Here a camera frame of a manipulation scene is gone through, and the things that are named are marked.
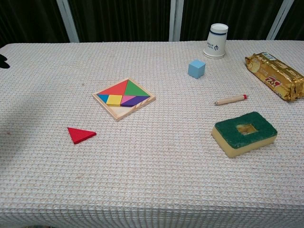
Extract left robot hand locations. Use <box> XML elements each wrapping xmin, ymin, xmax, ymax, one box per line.
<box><xmin>0</xmin><ymin>53</ymin><xmax>11</xmax><ymax>69</ymax></box>

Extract red triangle piece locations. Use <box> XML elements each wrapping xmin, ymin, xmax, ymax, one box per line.
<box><xmin>67</xmin><ymin>127</ymin><xmax>97</xmax><ymax>145</ymax></box>

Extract yellow block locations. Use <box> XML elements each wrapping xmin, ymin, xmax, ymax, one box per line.
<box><xmin>105</xmin><ymin>94</ymin><xmax>124</xmax><ymax>107</ymax></box>

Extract black curtain panel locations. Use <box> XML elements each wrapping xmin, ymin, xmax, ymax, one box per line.
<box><xmin>276</xmin><ymin>0</ymin><xmax>304</xmax><ymax>41</ymax></box>
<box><xmin>0</xmin><ymin>0</ymin><xmax>70</xmax><ymax>49</ymax></box>
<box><xmin>68</xmin><ymin>0</ymin><xmax>172</xmax><ymax>44</ymax></box>
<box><xmin>180</xmin><ymin>0</ymin><xmax>284</xmax><ymax>41</ymax></box>

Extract small blue triangle piece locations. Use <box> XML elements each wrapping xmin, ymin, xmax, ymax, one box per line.
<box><xmin>97</xmin><ymin>94</ymin><xmax>110</xmax><ymax>105</ymax></box>

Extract large red-orange triangle piece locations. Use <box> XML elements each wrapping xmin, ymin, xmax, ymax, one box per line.
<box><xmin>97</xmin><ymin>79</ymin><xmax>129</xmax><ymax>96</ymax></box>

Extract small pink triangle piece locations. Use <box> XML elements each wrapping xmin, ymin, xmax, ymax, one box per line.
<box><xmin>121</xmin><ymin>95</ymin><xmax>137</xmax><ymax>105</ymax></box>

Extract large green triangle piece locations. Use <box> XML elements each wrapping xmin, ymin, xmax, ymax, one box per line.
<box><xmin>123</xmin><ymin>79</ymin><xmax>151</xmax><ymax>97</ymax></box>

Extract purple parallelogram piece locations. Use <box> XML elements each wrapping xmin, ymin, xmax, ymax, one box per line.
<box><xmin>120</xmin><ymin>96</ymin><xmax>146</xmax><ymax>108</ymax></box>

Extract beige woven tablecloth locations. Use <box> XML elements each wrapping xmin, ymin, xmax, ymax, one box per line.
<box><xmin>0</xmin><ymin>39</ymin><xmax>304</xmax><ymax>228</ymax></box>

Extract light blue cube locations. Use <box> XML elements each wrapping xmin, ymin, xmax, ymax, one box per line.
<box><xmin>188</xmin><ymin>59</ymin><xmax>206</xmax><ymax>79</ymax></box>

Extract upturned white paper cup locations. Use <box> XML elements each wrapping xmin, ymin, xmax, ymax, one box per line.
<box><xmin>203</xmin><ymin>23</ymin><xmax>229</xmax><ymax>59</ymax></box>

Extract wooden stick with red tip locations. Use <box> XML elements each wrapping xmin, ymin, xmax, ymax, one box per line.
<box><xmin>214</xmin><ymin>94</ymin><xmax>249</xmax><ymax>106</ymax></box>

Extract green yellow sponge with hole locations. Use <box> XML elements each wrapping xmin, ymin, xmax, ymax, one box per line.
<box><xmin>211</xmin><ymin>111</ymin><xmax>278</xmax><ymax>158</ymax></box>

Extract gold foil snack package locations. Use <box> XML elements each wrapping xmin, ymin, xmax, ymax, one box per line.
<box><xmin>245</xmin><ymin>52</ymin><xmax>304</xmax><ymax>102</ymax></box>

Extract grey metal partition post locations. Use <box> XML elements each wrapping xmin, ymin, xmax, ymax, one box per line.
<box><xmin>56</xmin><ymin>0</ymin><xmax>80</xmax><ymax>44</ymax></box>
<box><xmin>169</xmin><ymin>0</ymin><xmax>184</xmax><ymax>42</ymax></box>
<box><xmin>266</xmin><ymin>0</ymin><xmax>295</xmax><ymax>41</ymax></box>

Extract wooden tangram puzzle tray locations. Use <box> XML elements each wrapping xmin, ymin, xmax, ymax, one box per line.
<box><xmin>92</xmin><ymin>77</ymin><xmax>156</xmax><ymax>122</ymax></box>

